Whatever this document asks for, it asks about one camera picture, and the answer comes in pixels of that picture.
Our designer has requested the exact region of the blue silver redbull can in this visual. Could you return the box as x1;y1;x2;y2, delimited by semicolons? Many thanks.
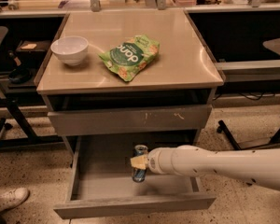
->
132;145;148;183

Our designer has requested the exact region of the black chair frame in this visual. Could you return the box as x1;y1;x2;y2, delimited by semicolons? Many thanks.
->
0;26;64;170

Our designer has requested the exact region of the white sneaker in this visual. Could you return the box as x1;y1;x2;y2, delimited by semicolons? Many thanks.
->
0;188;30;213

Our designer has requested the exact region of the green snack chip bag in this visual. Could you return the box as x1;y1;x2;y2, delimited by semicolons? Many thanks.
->
99;35;160;82

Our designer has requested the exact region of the grey top drawer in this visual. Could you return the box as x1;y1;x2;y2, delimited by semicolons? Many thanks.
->
49;105;212;136

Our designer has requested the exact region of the grey drawer cabinet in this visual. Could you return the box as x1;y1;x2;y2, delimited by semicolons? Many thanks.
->
37;9;223;152

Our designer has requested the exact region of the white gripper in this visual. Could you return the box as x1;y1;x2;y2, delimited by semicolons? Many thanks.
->
131;147;176;175

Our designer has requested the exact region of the black wheeled stand base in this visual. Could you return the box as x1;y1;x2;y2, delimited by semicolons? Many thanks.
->
217;109;280;187

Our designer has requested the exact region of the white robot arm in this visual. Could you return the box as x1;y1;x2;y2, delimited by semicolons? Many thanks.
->
131;145;280;191

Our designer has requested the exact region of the open middle drawer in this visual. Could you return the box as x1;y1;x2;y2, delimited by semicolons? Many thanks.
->
54;132;216;219

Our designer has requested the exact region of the white ceramic bowl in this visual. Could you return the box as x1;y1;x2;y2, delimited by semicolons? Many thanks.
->
50;36;89;66

